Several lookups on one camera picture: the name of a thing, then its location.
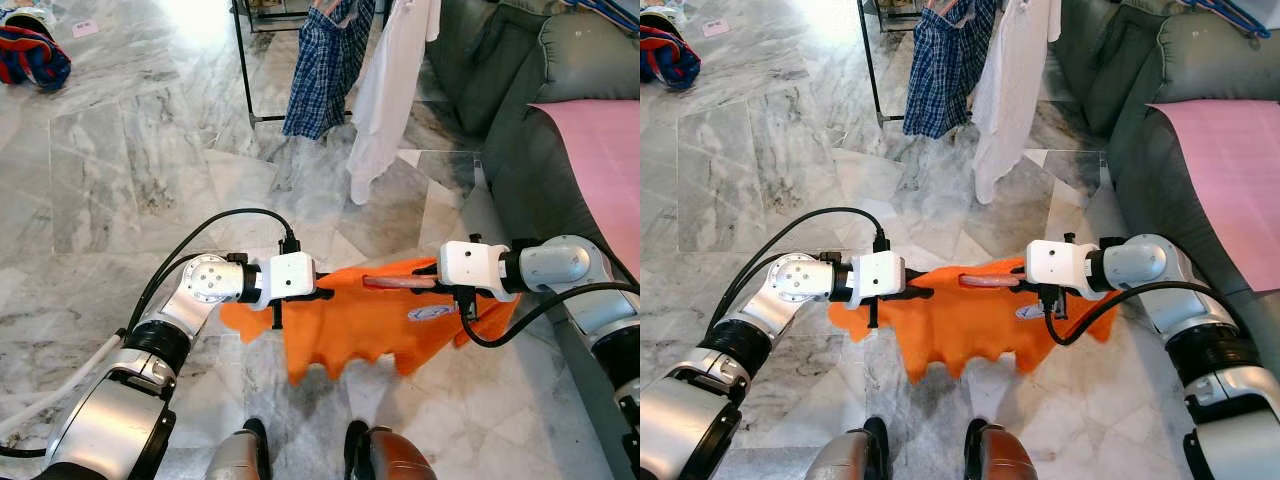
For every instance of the red plastic hanger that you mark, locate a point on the red plastic hanger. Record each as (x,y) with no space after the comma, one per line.
(990,281)
(400,282)

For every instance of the orange shirt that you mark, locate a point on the orange shirt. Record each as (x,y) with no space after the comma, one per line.
(960,325)
(350,325)

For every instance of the robot left leg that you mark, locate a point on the robot left leg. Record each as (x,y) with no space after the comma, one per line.
(850,455)
(240,455)

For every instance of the robot leg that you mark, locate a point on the robot leg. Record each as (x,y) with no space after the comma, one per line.
(390,458)
(240,455)
(1000,458)
(850,455)

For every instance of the dark green sofa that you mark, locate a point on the dark green sofa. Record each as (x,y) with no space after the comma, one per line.
(1150,170)
(540,170)

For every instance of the robot right leg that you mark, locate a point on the robot right leg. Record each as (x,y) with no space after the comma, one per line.
(1000,458)
(390,458)

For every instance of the white shirt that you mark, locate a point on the white shirt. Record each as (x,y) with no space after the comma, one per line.
(1010,90)
(385,90)

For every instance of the pink sofa cover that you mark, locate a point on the pink sofa cover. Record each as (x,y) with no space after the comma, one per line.
(1230,180)
(600,170)

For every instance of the blue plaid shirt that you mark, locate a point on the blue plaid shirt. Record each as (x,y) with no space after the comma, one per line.
(325,70)
(945,70)

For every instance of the black metal drying rack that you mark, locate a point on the black metal drying rack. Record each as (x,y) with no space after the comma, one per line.
(868,70)
(243,70)

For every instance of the blue storage bag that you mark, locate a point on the blue storage bag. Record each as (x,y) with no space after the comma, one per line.
(610,12)
(1230,14)

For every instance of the red and navy backpack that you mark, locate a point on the red and navy backpack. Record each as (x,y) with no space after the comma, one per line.
(35,58)
(668,58)

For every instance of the pink paper card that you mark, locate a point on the pink paper card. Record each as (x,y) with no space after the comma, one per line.
(716,28)
(85,29)

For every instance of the printed white plastic pack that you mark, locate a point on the printed white plastic pack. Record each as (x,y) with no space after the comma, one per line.
(660,14)
(25,14)

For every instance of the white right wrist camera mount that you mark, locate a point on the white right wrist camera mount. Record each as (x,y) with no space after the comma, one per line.
(1055,266)
(470,267)

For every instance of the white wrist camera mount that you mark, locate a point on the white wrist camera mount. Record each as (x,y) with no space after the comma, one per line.
(470,267)
(880,276)
(1055,266)
(290,277)

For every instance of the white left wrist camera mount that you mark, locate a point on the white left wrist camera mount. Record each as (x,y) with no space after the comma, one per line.
(880,276)
(290,277)

